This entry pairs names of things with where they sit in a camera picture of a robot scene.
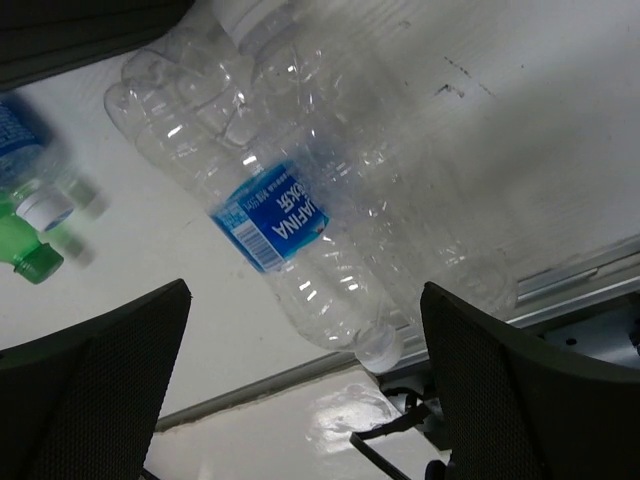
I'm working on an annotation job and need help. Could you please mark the green plastic soda bottle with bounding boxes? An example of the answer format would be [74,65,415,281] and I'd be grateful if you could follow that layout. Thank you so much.
[1,185,73,285]

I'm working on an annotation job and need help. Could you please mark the blue label Pocari bottle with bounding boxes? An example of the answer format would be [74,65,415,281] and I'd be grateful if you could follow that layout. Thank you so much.
[0,92,74,233]

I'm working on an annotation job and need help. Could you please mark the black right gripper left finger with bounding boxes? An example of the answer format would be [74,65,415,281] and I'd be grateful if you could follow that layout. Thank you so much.
[1,279,192,479]

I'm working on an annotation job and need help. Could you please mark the dark green ribbed bin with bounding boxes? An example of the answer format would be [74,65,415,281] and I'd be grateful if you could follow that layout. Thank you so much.
[1,0,214,93]

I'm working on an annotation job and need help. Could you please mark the clear Aquafina water bottle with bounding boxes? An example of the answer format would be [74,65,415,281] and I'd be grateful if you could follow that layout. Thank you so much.
[104,48,403,374]

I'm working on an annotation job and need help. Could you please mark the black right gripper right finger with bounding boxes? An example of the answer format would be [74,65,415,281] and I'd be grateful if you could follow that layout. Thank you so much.
[420,282,639,479]

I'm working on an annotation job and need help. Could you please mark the aluminium table edge rail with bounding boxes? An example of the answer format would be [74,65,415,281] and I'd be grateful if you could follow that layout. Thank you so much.
[155,236,639,432]

